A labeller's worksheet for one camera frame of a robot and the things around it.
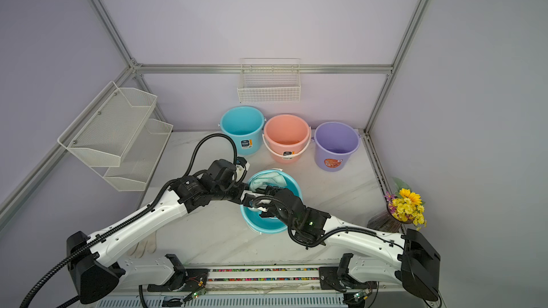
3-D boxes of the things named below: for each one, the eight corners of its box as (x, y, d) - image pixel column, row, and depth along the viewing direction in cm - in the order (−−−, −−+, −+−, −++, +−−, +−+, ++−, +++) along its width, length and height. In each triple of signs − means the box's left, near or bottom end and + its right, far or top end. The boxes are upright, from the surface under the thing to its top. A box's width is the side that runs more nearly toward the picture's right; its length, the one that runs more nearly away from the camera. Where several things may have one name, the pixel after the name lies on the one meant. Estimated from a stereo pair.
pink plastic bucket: (264, 168, 106) (262, 145, 92) (266, 138, 120) (264, 114, 106) (308, 168, 106) (312, 145, 92) (305, 138, 120) (308, 114, 106)
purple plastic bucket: (312, 175, 105) (317, 151, 90) (309, 146, 117) (313, 122, 102) (353, 175, 105) (365, 151, 90) (346, 146, 117) (355, 122, 103)
